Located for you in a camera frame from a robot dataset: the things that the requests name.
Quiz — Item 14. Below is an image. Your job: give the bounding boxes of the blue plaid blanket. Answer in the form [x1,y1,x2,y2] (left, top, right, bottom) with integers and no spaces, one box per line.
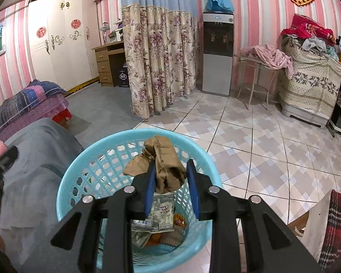
[0,80,70,137]

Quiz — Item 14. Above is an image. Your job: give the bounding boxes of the white barcode packet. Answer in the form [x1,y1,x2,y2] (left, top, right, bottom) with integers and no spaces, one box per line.
[131,218,154,233]

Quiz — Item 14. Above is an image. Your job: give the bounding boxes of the blue cloth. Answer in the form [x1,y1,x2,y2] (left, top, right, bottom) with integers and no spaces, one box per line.
[206,0,235,13]

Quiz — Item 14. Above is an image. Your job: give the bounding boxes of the metal side table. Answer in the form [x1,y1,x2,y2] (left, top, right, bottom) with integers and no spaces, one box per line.
[234,53,282,110]

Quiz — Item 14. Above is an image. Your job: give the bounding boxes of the white wardrobe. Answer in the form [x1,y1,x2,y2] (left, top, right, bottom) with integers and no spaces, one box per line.
[27,0,102,92]

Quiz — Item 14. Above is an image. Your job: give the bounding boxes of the brown paper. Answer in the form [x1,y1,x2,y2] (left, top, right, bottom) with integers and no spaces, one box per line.
[123,135,187,194]

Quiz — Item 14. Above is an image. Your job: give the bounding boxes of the plaid covered box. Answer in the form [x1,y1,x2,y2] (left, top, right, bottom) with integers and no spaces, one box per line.
[306,189,341,273]

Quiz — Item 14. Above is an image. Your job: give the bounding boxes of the white printer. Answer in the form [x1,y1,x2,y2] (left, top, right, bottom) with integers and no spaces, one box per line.
[108,30,124,43]

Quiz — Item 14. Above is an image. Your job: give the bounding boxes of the white snack packet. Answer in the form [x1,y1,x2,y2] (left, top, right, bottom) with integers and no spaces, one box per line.
[148,193,177,233]

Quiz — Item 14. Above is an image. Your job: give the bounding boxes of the grey floor mat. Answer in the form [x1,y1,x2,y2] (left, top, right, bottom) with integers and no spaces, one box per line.
[65,81,140,143]

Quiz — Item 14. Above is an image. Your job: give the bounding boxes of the water dispenser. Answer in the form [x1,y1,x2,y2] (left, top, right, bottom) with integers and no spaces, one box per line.
[202,12,235,97]

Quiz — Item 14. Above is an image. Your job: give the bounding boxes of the black box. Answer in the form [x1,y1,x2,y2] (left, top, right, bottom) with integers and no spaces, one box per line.
[113,68,130,88]

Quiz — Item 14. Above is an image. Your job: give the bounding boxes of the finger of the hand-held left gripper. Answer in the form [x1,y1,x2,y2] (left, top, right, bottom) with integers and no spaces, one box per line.
[0,146,19,177]

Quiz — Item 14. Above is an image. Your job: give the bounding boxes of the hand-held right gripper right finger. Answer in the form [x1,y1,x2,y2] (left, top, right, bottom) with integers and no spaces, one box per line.
[186,159,321,273]

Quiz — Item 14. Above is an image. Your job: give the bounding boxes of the tan crumpled wrapper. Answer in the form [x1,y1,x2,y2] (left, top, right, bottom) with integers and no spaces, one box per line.
[131,230,152,248]

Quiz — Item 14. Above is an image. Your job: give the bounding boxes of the red plastic stool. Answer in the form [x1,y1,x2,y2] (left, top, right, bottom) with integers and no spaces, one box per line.
[52,108,73,124]

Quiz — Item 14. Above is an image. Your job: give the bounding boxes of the floral cover cloth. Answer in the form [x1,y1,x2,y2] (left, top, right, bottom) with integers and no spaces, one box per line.
[278,36,341,127]

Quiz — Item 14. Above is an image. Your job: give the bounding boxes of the wooden desk with drawers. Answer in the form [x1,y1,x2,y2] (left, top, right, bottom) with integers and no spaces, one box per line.
[91,41,126,88]

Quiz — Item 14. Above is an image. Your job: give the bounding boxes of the pink dotted blanket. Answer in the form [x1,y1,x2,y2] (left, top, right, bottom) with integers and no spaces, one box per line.
[0,95,70,142]

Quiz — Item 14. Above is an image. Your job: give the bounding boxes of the desk lamp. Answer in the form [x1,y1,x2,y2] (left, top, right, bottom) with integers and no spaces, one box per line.
[100,22,110,46]

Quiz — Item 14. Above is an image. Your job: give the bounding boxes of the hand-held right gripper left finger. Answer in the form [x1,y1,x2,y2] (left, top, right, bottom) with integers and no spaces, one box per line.
[50,161,157,273]

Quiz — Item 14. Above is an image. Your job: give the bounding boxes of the light blue plastic basket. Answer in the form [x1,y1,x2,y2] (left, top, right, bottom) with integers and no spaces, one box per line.
[56,128,224,273]

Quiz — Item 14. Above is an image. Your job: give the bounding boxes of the pink cloth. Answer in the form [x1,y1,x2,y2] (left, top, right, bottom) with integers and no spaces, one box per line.
[240,44,294,79]

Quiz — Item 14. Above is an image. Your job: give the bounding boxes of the red blanket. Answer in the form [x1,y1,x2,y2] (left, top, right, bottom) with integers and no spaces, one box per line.
[281,13,336,46]

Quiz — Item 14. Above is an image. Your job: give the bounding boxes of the grey blanket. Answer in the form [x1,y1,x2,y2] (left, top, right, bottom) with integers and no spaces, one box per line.
[0,117,85,273]

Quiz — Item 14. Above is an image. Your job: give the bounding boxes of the grey clothes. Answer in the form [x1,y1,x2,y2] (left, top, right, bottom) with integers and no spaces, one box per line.
[302,37,332,52]

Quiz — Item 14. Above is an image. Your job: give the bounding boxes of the floral curtain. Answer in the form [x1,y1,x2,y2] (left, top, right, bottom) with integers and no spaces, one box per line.
[120,0,201,119]

